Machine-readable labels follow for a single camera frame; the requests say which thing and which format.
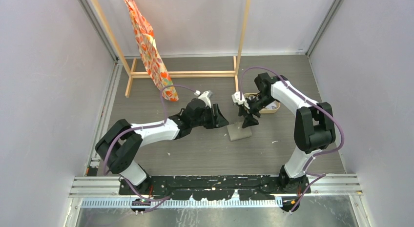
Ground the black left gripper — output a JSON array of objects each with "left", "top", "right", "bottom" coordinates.
[{"left": 191, "top": 103, "right": 228, "bottom": 129}]

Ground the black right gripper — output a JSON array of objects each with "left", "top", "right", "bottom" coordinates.
[{"left": 238, "top": 93, "right": 276, "bottom": 128}]

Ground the grey card holder wallet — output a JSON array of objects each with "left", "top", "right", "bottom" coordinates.
[{"left": 227, "top": 122, "right": 252, "bottom": 142}]

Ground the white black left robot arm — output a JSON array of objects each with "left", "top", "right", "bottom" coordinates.
[{"left": 95, "top": 99, "right": 229, "bottom": 195}]

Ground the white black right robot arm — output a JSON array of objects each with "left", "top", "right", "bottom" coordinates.
[{"left": 231, "top": 73, "right": 336, "bottom": 193}]

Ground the silver VIP card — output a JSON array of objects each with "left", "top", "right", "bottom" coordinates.
[{"left": 266, "top": 101, "right": 279, "bottom": 110}]

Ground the cream oval tray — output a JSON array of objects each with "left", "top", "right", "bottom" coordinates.
[{"left": 244, "top": 93, "right": 281, "bottom": 114}]

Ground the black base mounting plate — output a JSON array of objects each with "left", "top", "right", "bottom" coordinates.
[{"left": 119, "top": 175, "right": 310, "bottom": 201}]

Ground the floral fabric bag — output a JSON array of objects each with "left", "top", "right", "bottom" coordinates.
[{"left": 124, "top": 0, "right": 179, "bottom": 102}]

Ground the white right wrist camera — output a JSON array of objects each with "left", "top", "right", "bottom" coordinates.
[{"left": 231, "top": 91, "right": 250, "bottom": 109}]

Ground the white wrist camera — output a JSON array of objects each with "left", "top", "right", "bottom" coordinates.
[
  {"left": 194, "top": 90, "right": 213, "bottom": 108},
  {"left": 231, "top": 91, "right": 250, "bottom": 109}
]

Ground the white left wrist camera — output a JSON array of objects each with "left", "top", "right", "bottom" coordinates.
[{"left": 194, "top": 90, "right": 213, "bottom": 108}]

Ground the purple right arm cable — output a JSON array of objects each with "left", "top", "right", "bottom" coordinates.
[{"left": 238, "top": 66, "right": 345, "bottom": 213}]

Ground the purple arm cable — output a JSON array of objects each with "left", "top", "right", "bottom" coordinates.
[
  {"left": 103, "top": 84, "right": 199, "bottom": 214},
  {"left": 238, "top": 66, "right": 345, "bottom": 213}
]

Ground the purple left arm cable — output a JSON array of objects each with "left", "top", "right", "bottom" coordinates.
[{"left": 103, "top": 84, "right": 199, "bottom": 214}]

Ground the wooden rack frame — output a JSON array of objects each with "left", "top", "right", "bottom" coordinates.
[{"left": 90, "top": 0, "right": 251, "bottom": 98}]

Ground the aluminium front rail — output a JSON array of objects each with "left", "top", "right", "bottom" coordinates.
[{"left": 69, "top": 174, "right": 363, "bottom": 200}]

